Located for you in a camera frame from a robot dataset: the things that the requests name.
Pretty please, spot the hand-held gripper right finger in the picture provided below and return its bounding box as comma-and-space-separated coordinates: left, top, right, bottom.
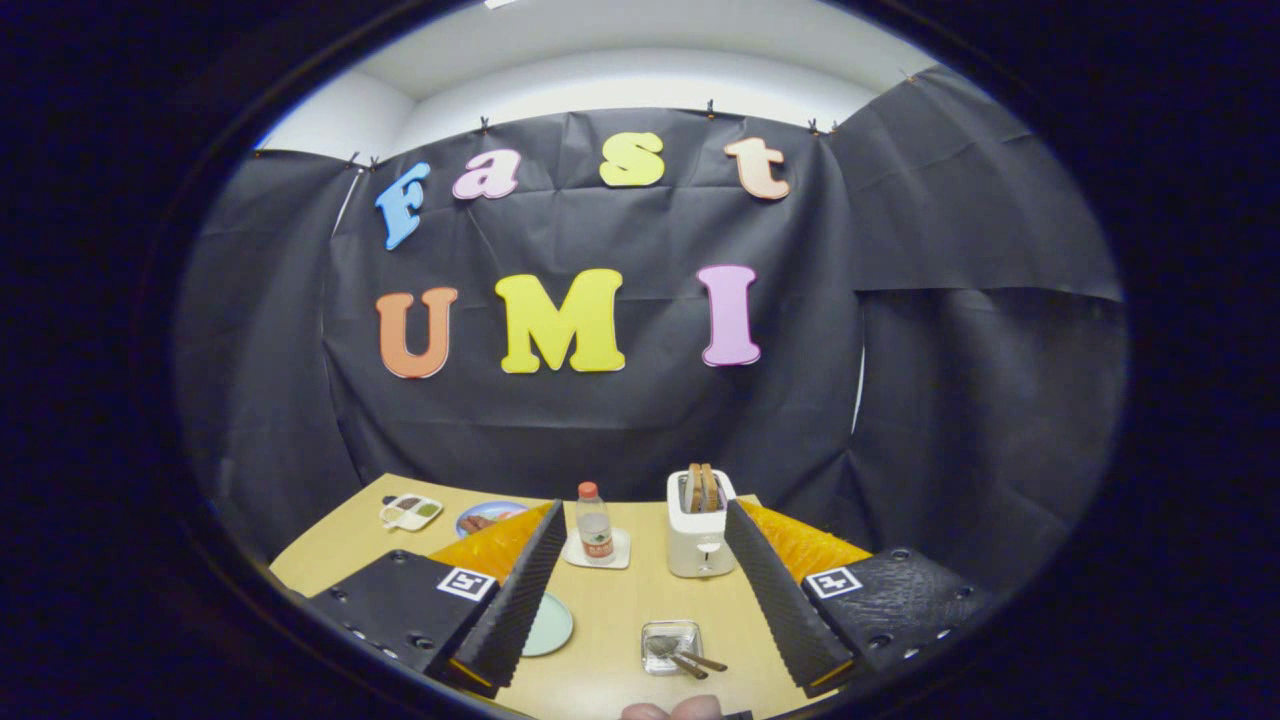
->
722, 499, 996, 699

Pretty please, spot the white divided sauce dish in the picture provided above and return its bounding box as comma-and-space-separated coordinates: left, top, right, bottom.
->
378, 493, 445, 532

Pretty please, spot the clear water bottle red cap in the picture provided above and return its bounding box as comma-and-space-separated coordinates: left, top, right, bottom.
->
575, 481, 616, 563

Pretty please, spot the blue patterned plate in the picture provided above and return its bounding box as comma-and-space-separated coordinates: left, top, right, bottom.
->
455, 500, 529, 539

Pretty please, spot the black backdrop cloth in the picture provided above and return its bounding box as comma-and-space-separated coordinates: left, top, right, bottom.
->
170, 65, 1131, 601

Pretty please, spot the metal spoon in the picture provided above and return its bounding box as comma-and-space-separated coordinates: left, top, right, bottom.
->
648, 636, 709, 681

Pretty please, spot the light green plate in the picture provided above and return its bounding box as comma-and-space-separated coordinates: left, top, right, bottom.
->
520, 591, 575, 658

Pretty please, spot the white square coaster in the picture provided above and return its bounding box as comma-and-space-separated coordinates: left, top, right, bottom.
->
561, 527, 632, 571

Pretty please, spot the white toaster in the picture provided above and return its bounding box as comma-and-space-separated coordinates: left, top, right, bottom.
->
666, 470, 741, 579

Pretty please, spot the silver perforated tray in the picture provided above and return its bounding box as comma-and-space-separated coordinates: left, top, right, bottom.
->
641, 619, 704, 677

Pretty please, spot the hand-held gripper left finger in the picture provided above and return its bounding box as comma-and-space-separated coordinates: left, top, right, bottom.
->
300, 499, 568, 699

